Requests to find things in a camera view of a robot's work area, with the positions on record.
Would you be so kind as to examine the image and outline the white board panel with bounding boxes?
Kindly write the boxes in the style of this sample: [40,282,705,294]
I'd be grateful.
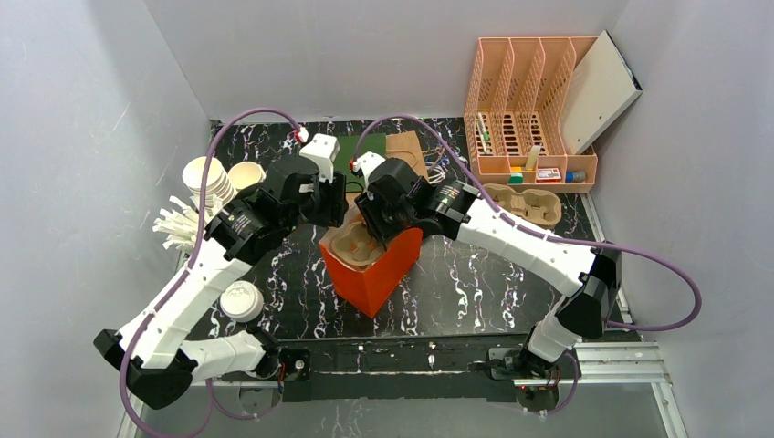
[560,30,643,155]

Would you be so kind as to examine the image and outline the red small box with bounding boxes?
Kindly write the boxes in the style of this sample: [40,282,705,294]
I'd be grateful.
[536,168,563,183]

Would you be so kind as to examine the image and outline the purple cable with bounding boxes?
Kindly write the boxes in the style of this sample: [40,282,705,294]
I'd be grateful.
[350,114,703,415]
[118,107,309,438]

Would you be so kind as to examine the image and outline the green paper bag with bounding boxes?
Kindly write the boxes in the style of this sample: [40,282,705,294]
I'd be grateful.
[333,133,388,178]

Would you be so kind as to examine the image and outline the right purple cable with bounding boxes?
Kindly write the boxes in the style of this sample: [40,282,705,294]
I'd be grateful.
[350,114,703,415]

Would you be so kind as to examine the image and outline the metal base rail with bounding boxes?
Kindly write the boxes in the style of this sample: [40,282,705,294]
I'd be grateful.
[140,334,687,437]

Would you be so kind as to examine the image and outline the green cup of straws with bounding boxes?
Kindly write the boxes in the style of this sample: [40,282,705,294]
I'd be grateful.
[152,195,199,252]

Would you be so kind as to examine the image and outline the brown kraft paper bag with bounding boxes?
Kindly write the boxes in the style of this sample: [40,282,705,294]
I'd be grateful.
[385,130,428,178]

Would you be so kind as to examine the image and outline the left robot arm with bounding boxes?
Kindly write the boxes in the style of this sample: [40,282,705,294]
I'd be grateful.
[93,155,348,409]

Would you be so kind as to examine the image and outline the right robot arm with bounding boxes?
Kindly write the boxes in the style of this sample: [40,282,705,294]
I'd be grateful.
[350,152,621,370]

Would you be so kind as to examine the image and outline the pulp cup carrier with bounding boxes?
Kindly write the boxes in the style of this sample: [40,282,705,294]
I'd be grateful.
[330,222,385,269]

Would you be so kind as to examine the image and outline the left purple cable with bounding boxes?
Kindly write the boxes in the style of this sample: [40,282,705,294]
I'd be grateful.
[118,107,309,438]

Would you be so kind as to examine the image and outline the tall stack paper cups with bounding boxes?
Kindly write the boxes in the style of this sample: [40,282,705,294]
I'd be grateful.
[182,156,237,208]

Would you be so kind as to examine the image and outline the orange paper bag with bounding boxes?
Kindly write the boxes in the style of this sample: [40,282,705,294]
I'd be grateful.
[319,227,423,318]

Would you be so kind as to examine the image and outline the stack of pulp cup carriers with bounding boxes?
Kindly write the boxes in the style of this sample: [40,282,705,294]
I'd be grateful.
[484,183,562,229]

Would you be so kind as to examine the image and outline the pink desk file organizer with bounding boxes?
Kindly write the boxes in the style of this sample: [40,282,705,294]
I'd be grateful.
[463,36,598,193]

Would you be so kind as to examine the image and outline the white cup lids stack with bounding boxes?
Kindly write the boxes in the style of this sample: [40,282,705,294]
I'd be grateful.
[219,280,265,323]

